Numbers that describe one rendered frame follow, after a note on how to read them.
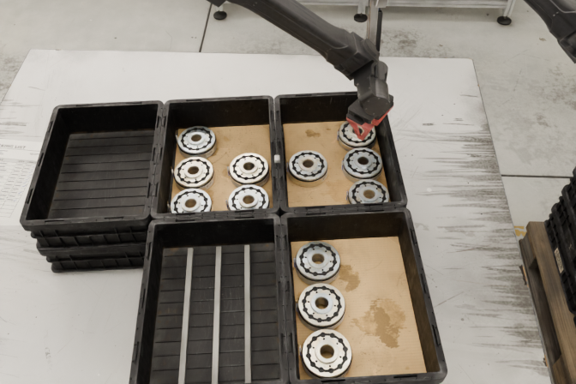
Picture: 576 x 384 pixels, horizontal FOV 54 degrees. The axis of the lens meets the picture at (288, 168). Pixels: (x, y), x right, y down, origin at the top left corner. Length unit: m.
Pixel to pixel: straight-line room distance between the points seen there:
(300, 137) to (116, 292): 0.64
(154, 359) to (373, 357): 0.46
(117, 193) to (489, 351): 1.00
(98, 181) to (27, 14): 2.39
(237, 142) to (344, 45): 0.53
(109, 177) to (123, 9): 2.22
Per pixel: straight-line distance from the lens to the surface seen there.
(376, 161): 1.52
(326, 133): 1.62
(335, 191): 1.48
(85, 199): 1.57
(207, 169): 1.51
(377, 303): 1.32
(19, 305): 1.61
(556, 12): 1.16
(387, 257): 1.38
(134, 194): 1.54
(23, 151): 1.94
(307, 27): 1.13
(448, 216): 1.65
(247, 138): 1.61
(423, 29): 3.46
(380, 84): 1.24
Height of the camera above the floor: 2.00
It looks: 50 degrees down
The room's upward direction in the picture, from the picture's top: 1 degrees counter-clockwise
